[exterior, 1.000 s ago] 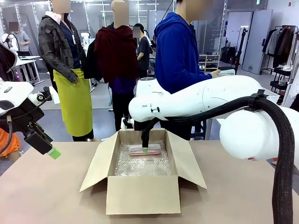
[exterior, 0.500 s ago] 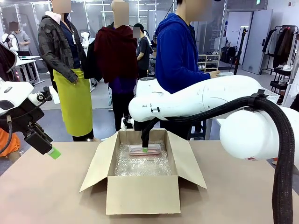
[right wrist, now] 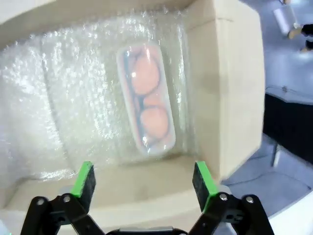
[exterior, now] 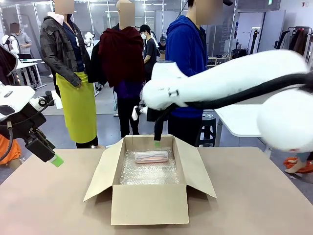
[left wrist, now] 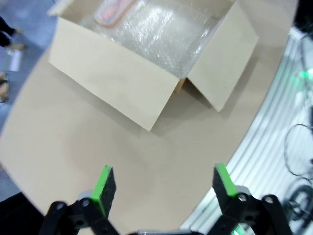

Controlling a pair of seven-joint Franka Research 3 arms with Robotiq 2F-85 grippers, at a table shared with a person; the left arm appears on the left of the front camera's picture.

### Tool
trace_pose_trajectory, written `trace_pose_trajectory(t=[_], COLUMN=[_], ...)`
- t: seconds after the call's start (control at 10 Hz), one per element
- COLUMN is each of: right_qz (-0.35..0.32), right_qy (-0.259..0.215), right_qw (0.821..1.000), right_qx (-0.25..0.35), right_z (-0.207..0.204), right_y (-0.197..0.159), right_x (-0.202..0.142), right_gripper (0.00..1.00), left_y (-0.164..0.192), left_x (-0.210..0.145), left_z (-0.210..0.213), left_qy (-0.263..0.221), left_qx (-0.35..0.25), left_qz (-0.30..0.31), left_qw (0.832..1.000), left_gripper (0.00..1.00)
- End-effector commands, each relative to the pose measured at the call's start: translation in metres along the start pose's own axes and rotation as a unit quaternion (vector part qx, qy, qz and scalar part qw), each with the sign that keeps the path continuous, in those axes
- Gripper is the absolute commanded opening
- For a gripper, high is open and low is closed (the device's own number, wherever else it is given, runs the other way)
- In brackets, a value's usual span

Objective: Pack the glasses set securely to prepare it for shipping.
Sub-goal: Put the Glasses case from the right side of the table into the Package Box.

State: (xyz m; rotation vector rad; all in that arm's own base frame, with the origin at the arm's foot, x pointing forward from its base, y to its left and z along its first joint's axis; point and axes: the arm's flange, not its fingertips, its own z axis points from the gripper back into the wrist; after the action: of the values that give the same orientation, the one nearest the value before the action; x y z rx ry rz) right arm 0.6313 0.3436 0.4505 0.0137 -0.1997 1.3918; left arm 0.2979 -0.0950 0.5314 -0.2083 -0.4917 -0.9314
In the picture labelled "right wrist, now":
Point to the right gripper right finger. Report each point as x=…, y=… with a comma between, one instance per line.
x=204, y=183

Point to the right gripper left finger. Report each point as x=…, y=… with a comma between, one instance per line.
x=83, y=181

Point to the grey roll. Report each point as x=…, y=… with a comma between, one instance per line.
x=284, y=18

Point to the open cardboard shipping box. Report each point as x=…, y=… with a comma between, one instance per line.
x=232, y=98

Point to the clear case with pink glasses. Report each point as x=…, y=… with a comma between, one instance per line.
x=146, y=98

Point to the clear bubble wrap sheet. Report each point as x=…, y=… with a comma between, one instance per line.
x=73, y=98

